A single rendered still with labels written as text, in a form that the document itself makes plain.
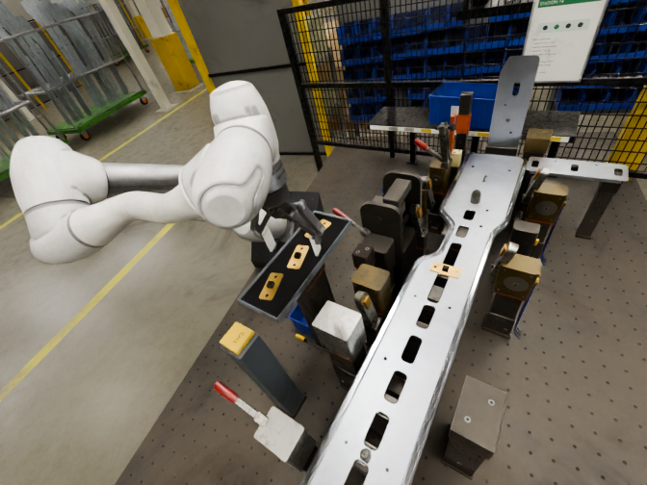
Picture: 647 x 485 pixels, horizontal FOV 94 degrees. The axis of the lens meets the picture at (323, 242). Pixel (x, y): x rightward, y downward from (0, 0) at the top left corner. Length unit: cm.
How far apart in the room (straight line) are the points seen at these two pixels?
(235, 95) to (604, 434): 120
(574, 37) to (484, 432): 142
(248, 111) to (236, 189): 19
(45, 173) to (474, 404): 109
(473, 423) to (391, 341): 24
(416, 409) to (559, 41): 144
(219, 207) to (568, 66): 152
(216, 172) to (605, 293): 133
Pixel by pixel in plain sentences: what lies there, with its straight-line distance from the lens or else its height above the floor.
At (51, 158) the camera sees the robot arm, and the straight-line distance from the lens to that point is 100.
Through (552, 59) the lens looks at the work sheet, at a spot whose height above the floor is 124.
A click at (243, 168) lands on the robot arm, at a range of 45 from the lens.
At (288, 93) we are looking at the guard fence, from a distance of 329.
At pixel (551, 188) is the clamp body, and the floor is 104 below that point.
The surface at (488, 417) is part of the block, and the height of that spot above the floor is 103.
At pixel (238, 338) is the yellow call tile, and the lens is 76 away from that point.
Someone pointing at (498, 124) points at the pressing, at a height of 109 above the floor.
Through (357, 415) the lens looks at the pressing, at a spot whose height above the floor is 100.
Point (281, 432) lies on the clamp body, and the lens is 75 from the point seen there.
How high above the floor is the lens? 175
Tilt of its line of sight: 43 degrees down
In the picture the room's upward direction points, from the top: 17 degrees counter-clockwise
